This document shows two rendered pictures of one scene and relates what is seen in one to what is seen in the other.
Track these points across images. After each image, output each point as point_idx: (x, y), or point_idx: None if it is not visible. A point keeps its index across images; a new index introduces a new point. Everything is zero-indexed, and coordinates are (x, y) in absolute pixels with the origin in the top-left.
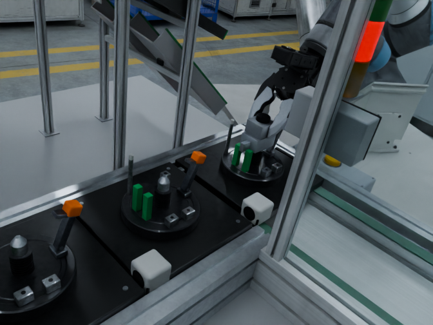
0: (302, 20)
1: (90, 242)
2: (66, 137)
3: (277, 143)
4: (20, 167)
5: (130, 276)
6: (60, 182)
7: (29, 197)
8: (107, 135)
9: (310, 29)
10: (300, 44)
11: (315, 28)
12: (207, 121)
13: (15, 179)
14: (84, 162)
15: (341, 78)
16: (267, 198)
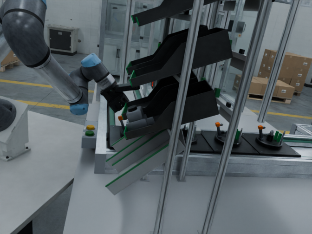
0: (75, 86)
1: (208, 140)
2: (193, 224)
3: (100, 140)
4: (224, 211)
5: (201, 133)
6: (205, 195)
7: (221, 192)
8: (165, 216)
9: (78, 87)
10: (79, 98)
11: (110, 76)
12: (79, 201)
13: (227, 204)
14: (189, 201)
15: None
16: None
